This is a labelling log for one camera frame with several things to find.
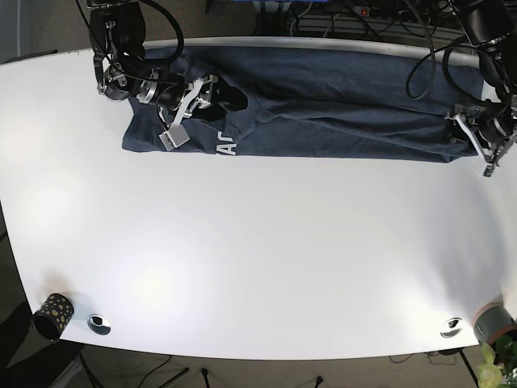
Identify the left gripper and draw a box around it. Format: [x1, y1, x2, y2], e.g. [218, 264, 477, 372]
[448, 105, 516, 178]

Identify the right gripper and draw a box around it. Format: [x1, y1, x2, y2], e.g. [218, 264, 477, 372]
[158, 74, 248, 151]

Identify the navy blue T-shirt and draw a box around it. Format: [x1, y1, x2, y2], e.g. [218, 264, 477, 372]
[121, 44, 485, 163]

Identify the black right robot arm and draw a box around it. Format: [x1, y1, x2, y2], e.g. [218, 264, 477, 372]
[83, 1, 248, 151]

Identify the grey plant pot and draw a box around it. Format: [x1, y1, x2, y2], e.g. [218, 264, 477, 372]
[473, 302, 516, 345]

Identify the right silver table grommet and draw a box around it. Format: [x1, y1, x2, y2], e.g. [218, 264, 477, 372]
[439, 317, 464, 339]

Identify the silver table grommet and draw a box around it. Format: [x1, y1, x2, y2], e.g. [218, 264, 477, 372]
[87, 314, 111, 335]
[439, 317, 464, 339]

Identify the green potted plant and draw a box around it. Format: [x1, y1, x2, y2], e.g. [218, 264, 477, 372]
[477, 334, 516, 388]

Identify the left silver table grommet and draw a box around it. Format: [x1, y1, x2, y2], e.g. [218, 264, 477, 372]
[87, 314, 111, 335]

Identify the black dotted cup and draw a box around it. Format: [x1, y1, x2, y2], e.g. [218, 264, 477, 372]
[32, 293, 75, 341]

